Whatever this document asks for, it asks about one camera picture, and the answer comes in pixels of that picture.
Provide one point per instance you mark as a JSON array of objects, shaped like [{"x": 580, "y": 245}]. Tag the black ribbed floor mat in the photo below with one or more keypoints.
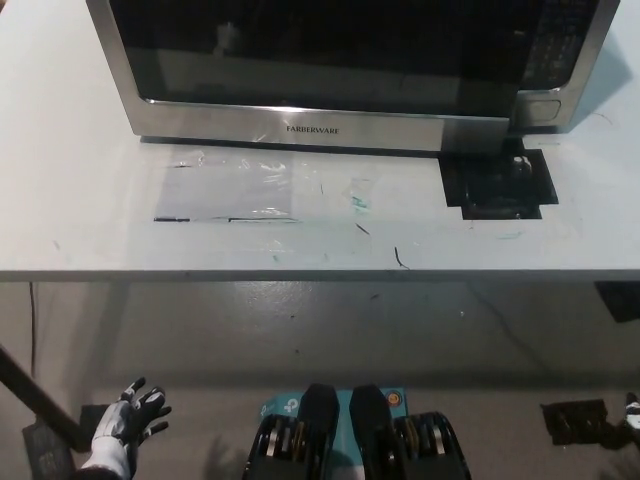
[{"x": 575, "y": 422}]

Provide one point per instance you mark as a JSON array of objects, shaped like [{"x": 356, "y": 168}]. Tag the large black floor mat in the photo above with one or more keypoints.
[{"x": 47, "y": 452}]

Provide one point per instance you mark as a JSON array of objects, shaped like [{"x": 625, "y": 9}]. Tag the stainless steel Farberware microwave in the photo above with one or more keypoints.
[{"x": 310, "y": 60}]

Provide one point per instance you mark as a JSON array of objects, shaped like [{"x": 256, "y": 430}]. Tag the white and black right hand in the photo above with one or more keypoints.
[{"x": 634, "y": 415}]

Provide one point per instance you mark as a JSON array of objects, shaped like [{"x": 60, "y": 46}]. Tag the black slanted bar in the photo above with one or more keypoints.
[{"x": 35, "y": 395}]

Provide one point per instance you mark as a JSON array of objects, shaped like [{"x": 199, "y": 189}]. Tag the small black floor mat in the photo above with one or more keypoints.
[{"x": 92, "y": 417}]

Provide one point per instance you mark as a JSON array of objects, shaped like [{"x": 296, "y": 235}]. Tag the stainless steel microwave body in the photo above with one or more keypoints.
[{"x": 565, "y": 60}]

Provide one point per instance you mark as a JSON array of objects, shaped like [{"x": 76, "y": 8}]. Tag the white and black left hand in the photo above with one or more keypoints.
[{"x": 117, "y": 425}]

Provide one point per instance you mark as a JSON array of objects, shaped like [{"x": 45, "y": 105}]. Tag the black tape patch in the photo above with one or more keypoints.
[{"x": 500, "y": 195}]

